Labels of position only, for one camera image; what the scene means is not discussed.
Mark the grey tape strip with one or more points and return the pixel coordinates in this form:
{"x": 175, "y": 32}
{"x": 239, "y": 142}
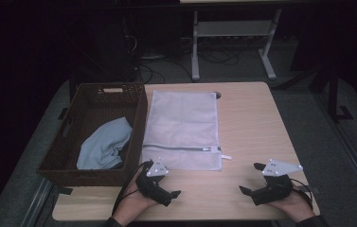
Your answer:
{"x": 312, "y": 189}

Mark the person's right hand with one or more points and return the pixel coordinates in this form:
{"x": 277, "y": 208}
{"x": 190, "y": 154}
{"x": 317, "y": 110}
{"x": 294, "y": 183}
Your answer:
{"x": 296, "y": 206}

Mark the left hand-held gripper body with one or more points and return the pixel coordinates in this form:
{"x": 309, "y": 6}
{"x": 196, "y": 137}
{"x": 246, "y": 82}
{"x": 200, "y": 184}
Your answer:
{"x": 152, "y": 186}

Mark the black tape strip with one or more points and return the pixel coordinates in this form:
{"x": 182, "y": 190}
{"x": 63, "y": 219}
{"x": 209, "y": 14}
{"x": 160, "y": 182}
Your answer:
{"x": 64, "y": 190}

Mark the white power strip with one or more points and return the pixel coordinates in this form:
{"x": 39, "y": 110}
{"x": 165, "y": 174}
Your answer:
{"x": 152, "y": 57}

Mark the light blue cloth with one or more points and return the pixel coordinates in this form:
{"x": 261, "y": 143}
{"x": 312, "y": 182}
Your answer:
{"x": 105, "y": 146}

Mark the white metal desk frame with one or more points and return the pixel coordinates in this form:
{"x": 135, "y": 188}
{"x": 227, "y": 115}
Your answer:
{"x": 233, "y": 28}

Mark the white mesh laundry bag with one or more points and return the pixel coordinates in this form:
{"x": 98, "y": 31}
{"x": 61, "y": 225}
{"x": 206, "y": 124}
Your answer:
{"x": 179, "y": 126}

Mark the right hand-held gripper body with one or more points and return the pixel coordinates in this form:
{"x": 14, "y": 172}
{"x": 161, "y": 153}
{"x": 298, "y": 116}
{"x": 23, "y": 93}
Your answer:
{"x": 274, "y": 190}

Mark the person's left hand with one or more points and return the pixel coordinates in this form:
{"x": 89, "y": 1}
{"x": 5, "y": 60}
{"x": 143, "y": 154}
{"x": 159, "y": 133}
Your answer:
{"x": 132, "y": 205}

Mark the brown woven basket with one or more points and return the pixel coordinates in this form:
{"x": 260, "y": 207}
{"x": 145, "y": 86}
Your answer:
{"x": 103, "y": 101}

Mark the black metal stand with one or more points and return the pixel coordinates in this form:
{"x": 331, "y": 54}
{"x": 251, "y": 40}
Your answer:
{"x": 333, "y": 94}

